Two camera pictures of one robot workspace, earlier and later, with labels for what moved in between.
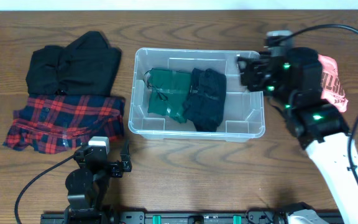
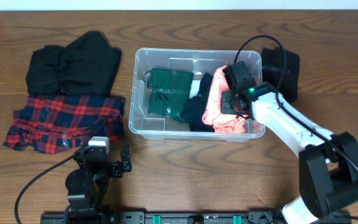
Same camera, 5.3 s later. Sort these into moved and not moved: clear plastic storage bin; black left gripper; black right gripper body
Moved: black right gripper body
Not moved: black left gripper; clear plastic storage bin
